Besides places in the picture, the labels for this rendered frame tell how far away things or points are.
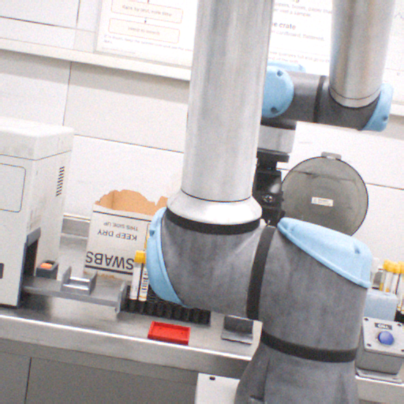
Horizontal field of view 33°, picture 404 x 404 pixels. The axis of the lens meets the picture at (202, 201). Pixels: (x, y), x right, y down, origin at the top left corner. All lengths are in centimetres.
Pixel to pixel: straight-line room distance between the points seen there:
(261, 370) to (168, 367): 37
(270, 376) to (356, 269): 16
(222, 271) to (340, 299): 14
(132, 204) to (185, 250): 92
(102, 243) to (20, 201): 33
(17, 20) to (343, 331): 128
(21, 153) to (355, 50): 56
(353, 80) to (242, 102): 24
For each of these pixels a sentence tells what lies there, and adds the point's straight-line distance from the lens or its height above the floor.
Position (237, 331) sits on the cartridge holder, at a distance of 121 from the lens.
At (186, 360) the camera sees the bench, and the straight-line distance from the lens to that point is 114.
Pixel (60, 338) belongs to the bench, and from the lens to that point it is 116.
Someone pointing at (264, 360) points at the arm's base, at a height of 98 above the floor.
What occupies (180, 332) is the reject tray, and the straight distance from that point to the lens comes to 119.
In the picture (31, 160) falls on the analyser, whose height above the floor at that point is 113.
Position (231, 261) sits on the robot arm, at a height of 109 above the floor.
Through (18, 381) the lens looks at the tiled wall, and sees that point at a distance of 197.
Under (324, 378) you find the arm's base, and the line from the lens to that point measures 81.
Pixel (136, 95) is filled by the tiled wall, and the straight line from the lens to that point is 176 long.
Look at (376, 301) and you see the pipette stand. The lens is 130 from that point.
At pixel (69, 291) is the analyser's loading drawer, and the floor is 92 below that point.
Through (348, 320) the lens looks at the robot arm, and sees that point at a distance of 81.
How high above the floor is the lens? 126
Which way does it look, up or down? 8 degrees down
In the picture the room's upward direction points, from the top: 10 degrees clockwise
